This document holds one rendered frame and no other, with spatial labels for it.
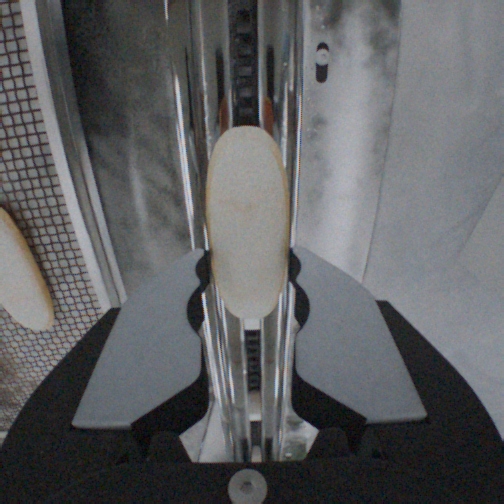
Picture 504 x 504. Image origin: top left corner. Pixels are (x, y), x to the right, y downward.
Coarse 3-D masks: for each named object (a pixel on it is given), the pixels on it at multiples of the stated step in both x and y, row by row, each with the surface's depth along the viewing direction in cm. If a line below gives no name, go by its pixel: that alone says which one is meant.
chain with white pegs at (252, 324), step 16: (240, 0) 15; (240, 32) 16; (240, 48) 16; (240, 96) 18; (240, 112) 18; (256, 320) 23; (256, 336) 28; (256, 352) 29; (256, 368) 31; (256, 384) 32; (256, 400) 31; (256, 416) 30; (256, 432) 37; (256, 448) 39
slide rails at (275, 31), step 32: (192, 0) 14; (224, 0) 14; (288, 0) 14; (192, 32) 15; (224, 32) 15; (288, 32) 15; (224, 64) 16; (288, 64) 16; (224, 96) 17; (288, 96) 17; (224, 128) 18; (288, 128) 18; (288, 160) 19; (288, 192) 20; (224, 320) 25; (224, 352) 27
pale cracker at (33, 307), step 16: (0, 208) 15; (0, 224) 15; (16, 224) 16; (0, 240) 15; (16, 240) 15; (0, 256) 15; (16, 256) 16; (32, 256) 16; (0, 272) 16; (16, 272) 16; (32, 272) 17; (0, 288) 16; (16, 288) 16; (32, 288) 17; (16, 304) 17; (32, 304) 17; (48, 304) 18; (32, 320) 18; (48, 320) 19
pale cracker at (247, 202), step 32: (256, 128) 11; (224, 160) 11; (256, 160) 11; (224, 192) 12; (256, 192) 12; (224, 224) 12; (256, 224) 12; (288, 224) 13; (224, 256) 13; (256, 256) 13; (224, 288) 14; (256, 288) 14
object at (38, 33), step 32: (32, 0) 10; (32, 32) 11; (32, 64) 12; (0, 128) 13; (64, 128) 13; (0, 160) 14; (32, 160) 14; (64, 160) 14; (0, 192) 15; (32, 192) 15; (64, 192) 15; (64, 224) 16; (64, 256) 17; (96, 256) 17; (96, 288) 19; (96, 320) 20; (0, 416) 23
